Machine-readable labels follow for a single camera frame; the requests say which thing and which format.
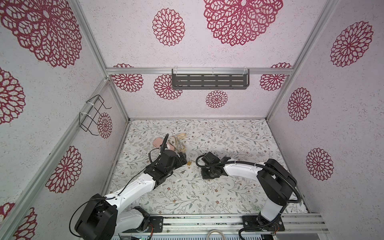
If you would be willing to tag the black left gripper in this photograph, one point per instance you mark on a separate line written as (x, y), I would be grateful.
(183, 159)

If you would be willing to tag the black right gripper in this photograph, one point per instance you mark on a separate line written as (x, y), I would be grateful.
(204, 176)

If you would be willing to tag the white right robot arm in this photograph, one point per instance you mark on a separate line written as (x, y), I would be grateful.
(278, 184)

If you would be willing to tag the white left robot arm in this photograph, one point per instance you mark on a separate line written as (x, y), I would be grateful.
(103, 217)

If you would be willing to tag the map print glasses case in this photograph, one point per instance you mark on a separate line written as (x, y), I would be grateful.
(178, 144)

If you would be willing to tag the pink glasses case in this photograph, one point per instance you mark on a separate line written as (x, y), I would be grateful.
(158, 142)

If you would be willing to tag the dark grey wall shelf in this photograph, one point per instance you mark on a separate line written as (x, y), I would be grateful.
(181, 81)

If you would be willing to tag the black wire wall basket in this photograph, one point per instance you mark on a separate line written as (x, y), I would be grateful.
(96, 120)

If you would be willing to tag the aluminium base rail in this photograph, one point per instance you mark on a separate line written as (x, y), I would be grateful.
(227, 224)

